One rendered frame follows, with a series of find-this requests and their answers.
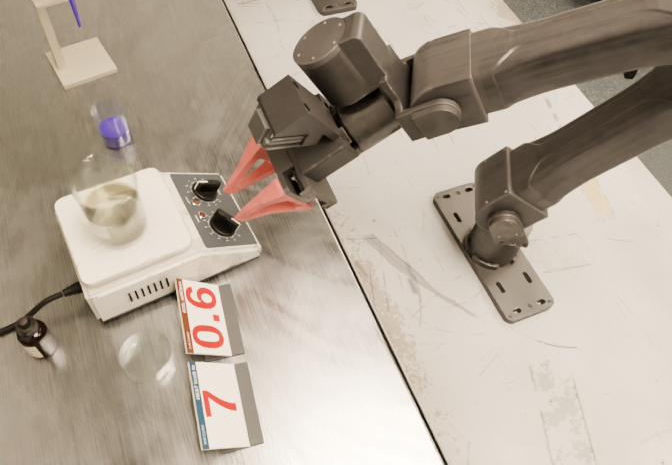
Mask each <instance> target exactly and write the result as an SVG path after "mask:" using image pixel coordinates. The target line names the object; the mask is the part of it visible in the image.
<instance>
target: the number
mask: <svg viewBox="0 0 672 465"><path fill-rule="evenodd" d="M196 368H197V374H198V380H199V386H200V392H201V398H202V404H203V410H204V416H205V422H206V429H207V435H208V441H209V446H217V445H233V444H245V440H244V435H243V430H242V425H241V420H240V415H239V410H238V405H237V399H236V394H235V389H234V384H233V379H232V374H231V369H230V366H220V365H202V364H196Z"/></svg>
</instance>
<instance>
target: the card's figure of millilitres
mask: <svg viewBox="0 0 672 465"><path fill-rule="evenodd" d="M182 282H183V288H184V294H185V300H186V306H187V312H188V318H189V324H190V330H191V336H192V342H193V349H194V350H195V351H209V352H223V353H227V347H226V342H225V337H224V332H223V327H222V322H221V317H220V312H219V307H218V301H217V296H216V291H215V286H209V285H203V284H197V283H191V282H185V281H182Z"/></svg>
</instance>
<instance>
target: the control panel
mask: <svg viewBox="0 0 672 465"><path fill-rule="evenodd" d="M170 177H171V179H172V181H173V183H174V185H175V187H176V189H177V191H178V193H179V195H180V197H181V199H182V201H183V203H184V205H185V207H186V209H187V211H188V213H189V215H190V217H191V219H192V221H193V223H194V225H195V227H196V229H197V231H198V233H199V235H200V237H201V239H202V241H203V243H204V245H205V247H206V248H217V247H229V246H241V245H253V244H258V243H257V241H256V240H255V238H254V236H253V234H252V232H251V230H250V229H249V227H248V225H247V223H246V221H243V222H241V221H239V222H240V226H239V228H238V229H237V231H236V232H235V233H234V234H233V235H232V236H222V235H219V234H218V233H216V232H215V231H214V230H213V229H212V227H211V225H210V220H211V218H212V217H213V215H214V213H215V212H216V210H217V209H218V208H220V209H222V210H224V211H225V212H227V213H228V214H229V215H231V216H232V217H235V215H236V214H237V213H238V212H239V209H238V207H237V205H236V203H235V202H234V200H233V198H232V196H231V194H227V193H225V192H223V188H224V187H225V183H224V182H223V180H222V178H221V176H220V175H217V174H170ZM198 180H219V181H220V182H221V185H220V187H219V189H218V190H217V197H216V199H215V200H213V201H204V200H202V199H200V198H198V197H197V196H196V195H195V194H194V192H193V190H192V186H193V184H194V183H195V182H197V181H198ZM195 199H196V200H198V201H199V204H198V205H197V204H194V203H193V200H195ZM200 212H204V213H205V214H206V217H201V216H200V214H199V213H200Z"/></svg>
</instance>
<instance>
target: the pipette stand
mask: <svg viewBox="0 0 672 465"><path fill-rule="evenodd" d="M31 1H32V3H33V6H34V8H35V11H36V14H37V16H38V19H39V21H40V24H41V26H42V29H43V32H44V34H45V37H46V39H47V42H48V44H49V47H50V50H51V51H50V52H47V53H45V55H46V57H47V59H48V61H49V63H50V64H51V66H52V68H53V70H54V71H55V73H56V75H57V77H58V78H59V80H60V82H61V84H62V85H63V87H64V89H65V90H67V89H70V88H73V87H76V86H79V85H82V84H85V83H87V82H90V81H93V80H96V79H99V78H102V77H105V76H108V75H111V74H114V73H117V72H118V70H117V68H116V66H115V64H114V63H113V61H112V60H111V58H110V57H109V55H108V54H107V52H106V51H105V49H104V47H103V46H102V44H101V43H100V41H99V40H98V38H97V37H95V38H92V39H88V40H85V41H82V42H79V43H76V44H73V45H69V46H66V47H63V48H60V46H59V43H58V41H57V38H56V35H55V33H54V30H53V27H52V25H51V22H50V19H49V16H48V14H47V11H46V7H49V6H53V5H56V4H60V3H63V2H67V1H69V0H31Z"/></svg>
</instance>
